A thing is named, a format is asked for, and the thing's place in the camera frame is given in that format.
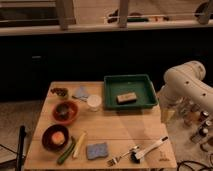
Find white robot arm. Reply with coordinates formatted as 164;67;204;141
158;61;213;123

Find white plastic cup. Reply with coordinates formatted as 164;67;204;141
87;95;102;112

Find blue cloth piece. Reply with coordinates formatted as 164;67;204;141
72;86;89;102

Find green plastic tray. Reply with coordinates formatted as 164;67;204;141
104;74;158;110

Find dark toy grapes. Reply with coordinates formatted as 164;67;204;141
51;88;68;99

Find orange bowl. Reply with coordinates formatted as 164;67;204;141
52;100;78;125

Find yellow toy vegetable stick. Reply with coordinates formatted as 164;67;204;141
73;132;87;158

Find blue sponge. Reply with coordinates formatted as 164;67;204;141
86;142;108;160

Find orange toy food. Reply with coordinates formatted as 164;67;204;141
52;131;65;145

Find dark red bowl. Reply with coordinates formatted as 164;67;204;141
42;124;69;151

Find green toy cucumber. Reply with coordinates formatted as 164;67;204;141
57;136;76;165

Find black stand pole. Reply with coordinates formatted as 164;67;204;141
15;125;26;171

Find wooden railing shelf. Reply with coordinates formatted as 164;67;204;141
0;0;213;36

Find white handled black brush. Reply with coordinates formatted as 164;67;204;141
130;136;168;164

